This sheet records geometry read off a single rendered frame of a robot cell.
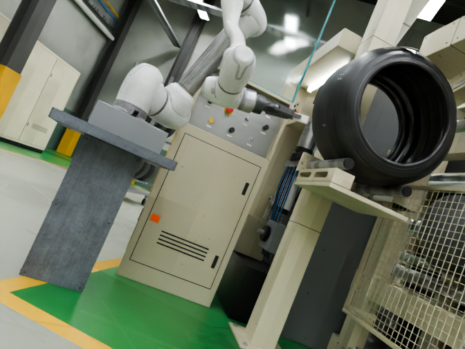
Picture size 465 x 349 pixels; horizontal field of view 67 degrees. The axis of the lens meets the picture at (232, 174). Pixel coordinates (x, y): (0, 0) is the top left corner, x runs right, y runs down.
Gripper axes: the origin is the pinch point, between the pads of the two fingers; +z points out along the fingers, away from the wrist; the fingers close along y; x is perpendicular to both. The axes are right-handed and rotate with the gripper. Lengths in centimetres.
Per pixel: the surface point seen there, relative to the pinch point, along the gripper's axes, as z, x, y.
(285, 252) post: 20, 58, 27
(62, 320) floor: -66, 93, -9
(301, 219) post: 23, 41, 26
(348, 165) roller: 19.9, 14.8, -11.2
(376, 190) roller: 45.8, 18.9, 6.2
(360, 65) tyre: 15.2, -24.7, -10.2
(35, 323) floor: -72, 92, -16
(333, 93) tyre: 9.1, -12.0, -5.8
